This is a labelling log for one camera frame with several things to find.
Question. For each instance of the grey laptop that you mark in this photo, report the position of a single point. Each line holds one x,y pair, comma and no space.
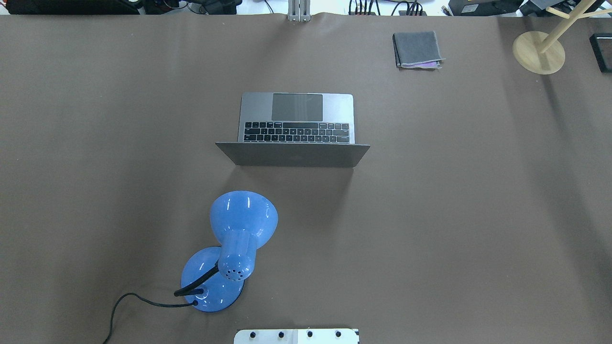
309,129

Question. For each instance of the folded grey cloth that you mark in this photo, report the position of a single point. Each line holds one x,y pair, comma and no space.
417,50

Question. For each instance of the blue desk lamp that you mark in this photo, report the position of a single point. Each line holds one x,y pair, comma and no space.
213,278

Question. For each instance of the wooden cup stand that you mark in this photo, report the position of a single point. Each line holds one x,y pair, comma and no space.
540,52

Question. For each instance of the black flat device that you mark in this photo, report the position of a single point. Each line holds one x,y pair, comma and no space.
601,44

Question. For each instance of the aluminium frame post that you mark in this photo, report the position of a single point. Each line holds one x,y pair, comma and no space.
299,10

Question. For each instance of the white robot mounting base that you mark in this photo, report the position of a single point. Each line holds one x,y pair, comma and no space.
298,336

